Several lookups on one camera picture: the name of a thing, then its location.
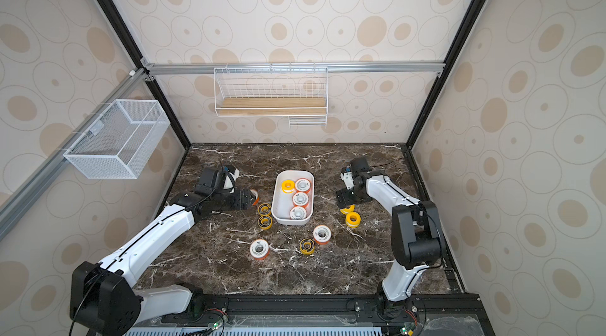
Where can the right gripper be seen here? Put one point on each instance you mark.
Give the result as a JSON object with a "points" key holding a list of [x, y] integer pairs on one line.
{"points": [[346, 198]]}

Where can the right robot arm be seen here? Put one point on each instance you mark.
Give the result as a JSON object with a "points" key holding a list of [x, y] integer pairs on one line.
{"points": [[416, 234]]}

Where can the yellow black flat roll upper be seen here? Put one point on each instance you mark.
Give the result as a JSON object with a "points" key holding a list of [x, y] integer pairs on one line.
{"points": [[264, 209]]}

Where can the aluminium rail wall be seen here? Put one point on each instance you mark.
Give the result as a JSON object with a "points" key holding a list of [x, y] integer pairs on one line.
{"points": [[295, 67], [15, 208]]}

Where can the yellow tape roll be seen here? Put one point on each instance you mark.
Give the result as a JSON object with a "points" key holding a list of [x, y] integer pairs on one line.
{"points": [[288, 186], [347, 210], [353, 220]]}

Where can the white plastic storage box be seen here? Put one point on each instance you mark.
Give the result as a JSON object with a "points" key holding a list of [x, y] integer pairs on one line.
{"points": [[292, 203]]}

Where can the orange tape roll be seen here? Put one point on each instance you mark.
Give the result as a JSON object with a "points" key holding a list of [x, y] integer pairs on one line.
{"points": [[303, 185], [259, 249], [322, 234], [300, 199]]}

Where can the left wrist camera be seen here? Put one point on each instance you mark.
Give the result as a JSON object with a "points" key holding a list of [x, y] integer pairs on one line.
{"points": [[230, 176]]}

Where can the white mesh basket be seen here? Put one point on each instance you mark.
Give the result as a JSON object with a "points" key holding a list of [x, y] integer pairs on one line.
{"points": [[120, 141]]}

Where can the yellow black flat roll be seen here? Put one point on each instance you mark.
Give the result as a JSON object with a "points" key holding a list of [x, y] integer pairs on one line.
{"points": [[264, 209], [265, 222]]}

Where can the white wire shelf wood board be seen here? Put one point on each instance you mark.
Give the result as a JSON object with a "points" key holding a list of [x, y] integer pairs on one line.
{"points": [[302, 98]]}

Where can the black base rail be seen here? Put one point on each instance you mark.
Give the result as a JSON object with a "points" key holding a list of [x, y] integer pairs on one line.
{"points": [[422, 314]]}

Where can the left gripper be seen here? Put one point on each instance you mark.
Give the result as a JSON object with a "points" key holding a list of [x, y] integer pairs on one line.
{"points": [[238, 201]]}

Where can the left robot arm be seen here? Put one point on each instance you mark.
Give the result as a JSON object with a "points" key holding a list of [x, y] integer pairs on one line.
{"points": [[104, 298]]}

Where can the aluminium rail left wall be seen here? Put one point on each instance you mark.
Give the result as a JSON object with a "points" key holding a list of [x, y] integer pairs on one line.
{"points": [[15, 208]]}

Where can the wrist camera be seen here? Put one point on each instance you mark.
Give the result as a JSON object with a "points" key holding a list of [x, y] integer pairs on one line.
{"points": [[347, 178], [230, 176]]}

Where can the orange tape roll mid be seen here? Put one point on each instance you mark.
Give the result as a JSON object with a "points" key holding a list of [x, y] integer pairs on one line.
{"points": [[298, 213], [255, 196]]}

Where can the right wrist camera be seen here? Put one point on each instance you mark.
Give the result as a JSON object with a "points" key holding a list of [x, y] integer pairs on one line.
{"points": [[347, 178]]}

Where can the yellow black roll lower centre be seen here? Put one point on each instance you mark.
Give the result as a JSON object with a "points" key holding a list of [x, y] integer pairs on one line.
{"points": [[307, 246]]}

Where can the yellow black flat roll lower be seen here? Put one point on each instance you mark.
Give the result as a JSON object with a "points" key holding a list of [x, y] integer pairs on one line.
{"points": [[265, 222]]}

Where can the aluminium rail back wall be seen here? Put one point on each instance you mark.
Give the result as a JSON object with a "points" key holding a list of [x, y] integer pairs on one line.
{"points": [[295, 67]]}

